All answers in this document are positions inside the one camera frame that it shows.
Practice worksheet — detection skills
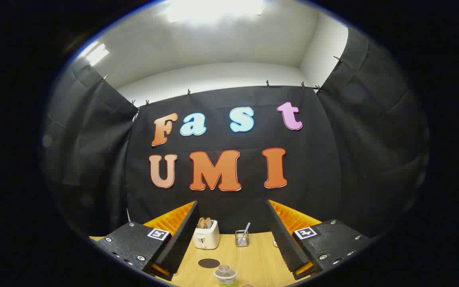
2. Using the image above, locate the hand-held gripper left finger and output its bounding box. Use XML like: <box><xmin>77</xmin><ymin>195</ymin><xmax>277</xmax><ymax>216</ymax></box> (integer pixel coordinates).
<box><xmin>94</xmin><ymin>201</ymin><xmax>199</xmax><ymax>281</ymax></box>

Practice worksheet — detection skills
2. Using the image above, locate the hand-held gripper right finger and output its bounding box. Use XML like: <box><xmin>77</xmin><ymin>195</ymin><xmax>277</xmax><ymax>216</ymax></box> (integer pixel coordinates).
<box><xmin>265</xmin><ymin>199</ymin><xmax>371</xmax><ymax>280</ymax></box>

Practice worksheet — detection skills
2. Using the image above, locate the clear juice bottle white label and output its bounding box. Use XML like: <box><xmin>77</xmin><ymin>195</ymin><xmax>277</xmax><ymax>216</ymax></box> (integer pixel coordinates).
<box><xmin>214</xmin><ymin>265</ymin><xmax>238</xmax><ymax>286</ymax></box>

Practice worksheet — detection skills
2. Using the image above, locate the cream toaster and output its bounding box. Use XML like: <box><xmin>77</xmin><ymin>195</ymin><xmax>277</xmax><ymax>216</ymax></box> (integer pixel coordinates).
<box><xmin>192</xmin><ymin>220</ymin><xmax>220</xmax><ymax>250</ymax></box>

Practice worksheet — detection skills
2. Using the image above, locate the wooden table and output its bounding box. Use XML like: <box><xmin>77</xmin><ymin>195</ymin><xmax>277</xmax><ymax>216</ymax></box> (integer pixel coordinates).
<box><xmin>89</xmin><ymin>231</ymin><xmax>314</xmax><ymax>287</ymax></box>

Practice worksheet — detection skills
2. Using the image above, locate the black backdrop cloth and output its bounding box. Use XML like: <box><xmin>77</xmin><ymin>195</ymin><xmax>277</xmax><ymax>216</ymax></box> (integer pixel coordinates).
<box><xmin>42</xmin><ymin>26</ymin><xmax>429</xmax><ymax>240</ymax></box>

